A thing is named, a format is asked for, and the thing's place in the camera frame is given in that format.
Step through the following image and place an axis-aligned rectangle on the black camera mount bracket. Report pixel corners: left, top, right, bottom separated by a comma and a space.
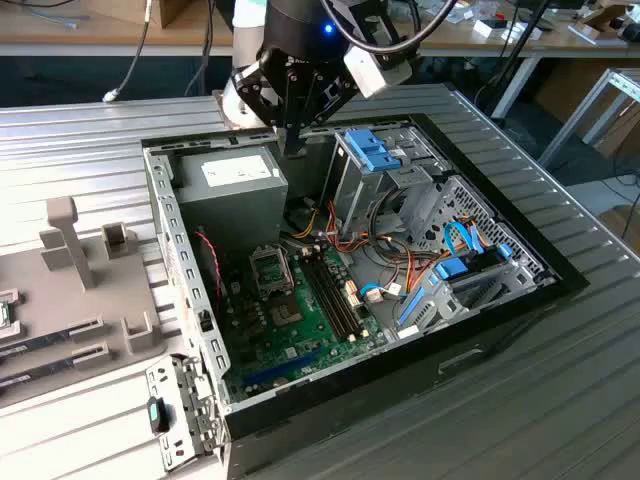
349, 0, 422, 57

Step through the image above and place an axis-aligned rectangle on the blue plastic drive bracket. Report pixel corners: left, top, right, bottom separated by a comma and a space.
344, 128, 404, 171

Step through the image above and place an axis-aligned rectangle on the grey power supply unit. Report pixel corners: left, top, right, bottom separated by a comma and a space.
172, 144, 291, 251

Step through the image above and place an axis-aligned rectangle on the blue expansion slot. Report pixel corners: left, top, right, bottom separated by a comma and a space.
242, 347, 325, 390

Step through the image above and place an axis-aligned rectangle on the grey metal drive cage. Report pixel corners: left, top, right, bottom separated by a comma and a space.
319, 127, 451, 241

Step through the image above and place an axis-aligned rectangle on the green motherboard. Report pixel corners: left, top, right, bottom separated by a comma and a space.
219, 239, 396, 401

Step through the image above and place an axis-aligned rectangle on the small white box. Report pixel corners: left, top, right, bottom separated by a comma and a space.
472, 18, 507, 40

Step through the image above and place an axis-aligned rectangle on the yellow orange wire bundle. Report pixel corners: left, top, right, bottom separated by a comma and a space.
288, 205, 322, 240

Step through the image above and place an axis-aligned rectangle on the grey parts rack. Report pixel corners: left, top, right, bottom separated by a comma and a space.
0, 195, 169, 401

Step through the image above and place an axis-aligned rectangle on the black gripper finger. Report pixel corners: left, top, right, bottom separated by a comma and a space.
233, 49, 297, 157
291, 72, 359, 159

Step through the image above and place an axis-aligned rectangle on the red black twisted wire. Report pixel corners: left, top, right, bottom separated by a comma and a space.
193, 229, 225, 299

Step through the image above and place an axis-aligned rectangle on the grey cable with metal plug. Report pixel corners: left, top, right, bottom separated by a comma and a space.
102, 0, 154, 104

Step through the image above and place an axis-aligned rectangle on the red orange wire bundle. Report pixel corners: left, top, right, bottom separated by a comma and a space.
324, 199, 374, 257

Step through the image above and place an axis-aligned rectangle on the brown cardboard box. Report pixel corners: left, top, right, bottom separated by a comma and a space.
594, 94, 640, 159
82, 0, 196, 30

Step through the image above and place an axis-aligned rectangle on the metal socket cover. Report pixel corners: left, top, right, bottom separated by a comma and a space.
248, 243, 295, 301

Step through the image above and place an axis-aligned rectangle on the black stand pole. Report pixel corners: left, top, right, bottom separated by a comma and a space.
474, 0, 551, 119

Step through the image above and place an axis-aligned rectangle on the aluminium profile frame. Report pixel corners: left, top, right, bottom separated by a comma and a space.
537, 67, 640, 169

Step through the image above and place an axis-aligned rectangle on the black open PC case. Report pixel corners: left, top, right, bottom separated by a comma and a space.
141, 112, 591, 480

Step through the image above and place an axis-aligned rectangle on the blue plastic carrier rail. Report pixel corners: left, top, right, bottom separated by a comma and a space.
396, 282, 437, 332

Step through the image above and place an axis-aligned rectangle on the black teal latch handle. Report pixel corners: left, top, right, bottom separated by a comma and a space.
147, 396, 172, 435

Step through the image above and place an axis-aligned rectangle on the thick black camera cable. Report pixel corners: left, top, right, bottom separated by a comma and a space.
319, 0, 459, 54

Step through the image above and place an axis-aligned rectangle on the black wire bundle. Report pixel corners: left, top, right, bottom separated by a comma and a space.
367, 185, 419, 251

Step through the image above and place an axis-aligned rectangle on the CPU socket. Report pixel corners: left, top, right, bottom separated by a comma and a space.
267, 294, 305, 332

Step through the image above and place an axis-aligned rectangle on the long wooden desk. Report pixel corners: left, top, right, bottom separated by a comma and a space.
0, 0, 640, 119

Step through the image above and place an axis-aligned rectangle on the black disk with blue carrier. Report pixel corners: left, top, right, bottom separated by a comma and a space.
432, 243, 512, 290

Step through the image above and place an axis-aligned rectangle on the grey metal disk bay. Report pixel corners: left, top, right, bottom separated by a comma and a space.
394, 244, 557, 342

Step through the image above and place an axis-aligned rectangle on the black RAM slot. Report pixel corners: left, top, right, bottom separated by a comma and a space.
299, 257, 349, 343
305, 257, 355, 342
316, 255, 367, 339
310, 256, 361, 340

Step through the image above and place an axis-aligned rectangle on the dark RAM stick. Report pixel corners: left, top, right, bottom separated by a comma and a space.
0, 330, 76, 357
0, 357, 81, 389

